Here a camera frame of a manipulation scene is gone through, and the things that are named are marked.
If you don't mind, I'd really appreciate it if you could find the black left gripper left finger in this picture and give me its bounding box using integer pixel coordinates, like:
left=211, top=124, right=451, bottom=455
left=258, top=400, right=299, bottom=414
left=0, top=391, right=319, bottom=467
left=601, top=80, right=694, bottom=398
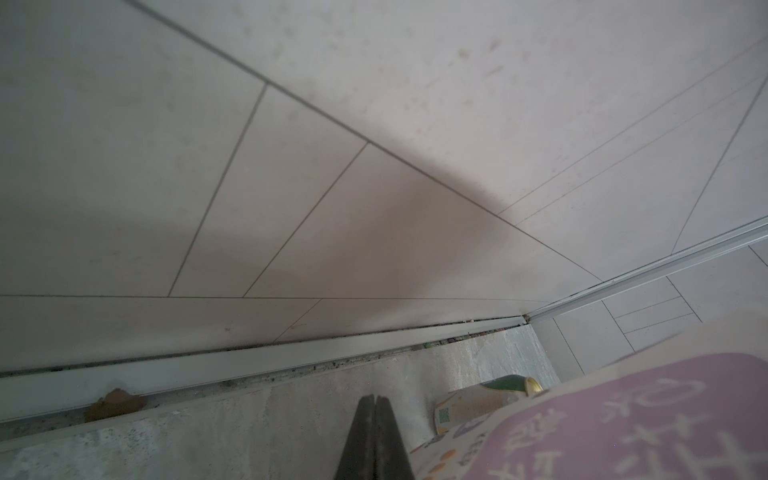
left=334, top=395, right=376, bottom=480

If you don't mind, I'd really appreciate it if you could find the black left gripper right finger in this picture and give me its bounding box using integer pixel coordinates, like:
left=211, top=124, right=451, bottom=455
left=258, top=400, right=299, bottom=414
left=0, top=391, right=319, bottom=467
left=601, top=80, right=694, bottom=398
left=374, top=396, right=415, bottom=480

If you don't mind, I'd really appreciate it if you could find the white printed paper bag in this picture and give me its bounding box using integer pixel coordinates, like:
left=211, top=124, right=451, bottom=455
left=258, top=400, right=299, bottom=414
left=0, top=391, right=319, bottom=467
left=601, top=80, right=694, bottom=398
left=409, top=313, right=767, bottom=479

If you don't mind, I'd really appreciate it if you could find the green beer can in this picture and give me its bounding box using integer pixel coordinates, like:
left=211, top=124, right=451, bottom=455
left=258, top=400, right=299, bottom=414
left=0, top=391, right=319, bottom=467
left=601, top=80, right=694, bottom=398
left=434, top=374, right=543, bottom=434

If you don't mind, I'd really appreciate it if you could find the brown debris scrap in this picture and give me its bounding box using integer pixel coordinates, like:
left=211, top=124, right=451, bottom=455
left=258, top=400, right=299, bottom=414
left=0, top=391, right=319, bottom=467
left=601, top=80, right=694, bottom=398
left=84, top=388, right=148, bottom=422

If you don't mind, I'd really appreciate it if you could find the aluminium corner frame post right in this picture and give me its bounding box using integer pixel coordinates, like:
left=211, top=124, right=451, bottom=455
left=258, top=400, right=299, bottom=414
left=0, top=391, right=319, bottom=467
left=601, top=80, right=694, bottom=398
left=524, top=216, right=767, bottom=324

